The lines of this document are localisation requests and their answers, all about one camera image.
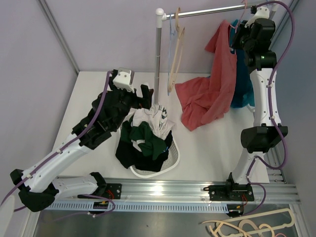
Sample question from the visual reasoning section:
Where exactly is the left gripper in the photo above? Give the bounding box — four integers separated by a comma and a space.
107, 77, 153, 130

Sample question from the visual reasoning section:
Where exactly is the pink wire hanger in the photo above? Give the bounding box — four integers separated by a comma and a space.
229, 0, 248, 34

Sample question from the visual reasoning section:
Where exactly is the white t shirt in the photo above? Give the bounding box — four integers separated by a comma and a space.
132, 105, 175, 140

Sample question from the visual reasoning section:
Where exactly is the green and grey shirt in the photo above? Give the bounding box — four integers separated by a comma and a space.
120, 118, 170, 160

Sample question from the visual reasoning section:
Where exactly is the black t shirt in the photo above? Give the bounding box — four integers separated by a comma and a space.
116, 132, 173, 172

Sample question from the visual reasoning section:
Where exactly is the salmon pink shirt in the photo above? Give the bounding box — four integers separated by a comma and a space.
175, 20, 237, 131

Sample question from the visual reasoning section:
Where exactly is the teal t shirt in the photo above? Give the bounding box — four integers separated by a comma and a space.
228, 19, 255, 109

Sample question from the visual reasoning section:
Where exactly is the beige wooden hanger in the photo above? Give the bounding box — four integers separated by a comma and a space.
167, 7, 185, 95

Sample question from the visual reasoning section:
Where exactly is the light blue wire hanger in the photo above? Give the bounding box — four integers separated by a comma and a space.
167, 16, 177, 83

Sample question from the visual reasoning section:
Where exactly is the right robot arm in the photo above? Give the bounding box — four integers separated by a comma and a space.
225, 18, 288, 200

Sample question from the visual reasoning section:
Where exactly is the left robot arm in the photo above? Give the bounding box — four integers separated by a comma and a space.
10, 85, 154, 212

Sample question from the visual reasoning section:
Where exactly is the white perforated basket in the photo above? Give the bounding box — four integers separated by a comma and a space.
130, 139, 181, 179

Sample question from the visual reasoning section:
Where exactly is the metal clothes rack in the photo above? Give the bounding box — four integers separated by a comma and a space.
154, 1, 274, 105

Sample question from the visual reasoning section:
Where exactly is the beige hangers pile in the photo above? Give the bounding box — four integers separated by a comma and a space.
202, 208, 295, 237

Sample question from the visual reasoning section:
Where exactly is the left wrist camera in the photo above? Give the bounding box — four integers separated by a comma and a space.
113, 68, 134, 93

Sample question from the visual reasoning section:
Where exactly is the aluminium mounting rail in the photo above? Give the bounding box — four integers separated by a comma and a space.
105, 177, 301, 204

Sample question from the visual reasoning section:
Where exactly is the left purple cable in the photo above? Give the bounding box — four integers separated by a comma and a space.
0, 70, 117, 212

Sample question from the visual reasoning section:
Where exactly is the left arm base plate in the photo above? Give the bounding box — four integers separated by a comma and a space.
78, 183, 123, 200

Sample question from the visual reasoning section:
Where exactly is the white slotted cable duct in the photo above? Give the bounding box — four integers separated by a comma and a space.
46, 201, 229, 214

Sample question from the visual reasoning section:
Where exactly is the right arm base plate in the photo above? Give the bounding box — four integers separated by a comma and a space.
203, 184, 254, 201

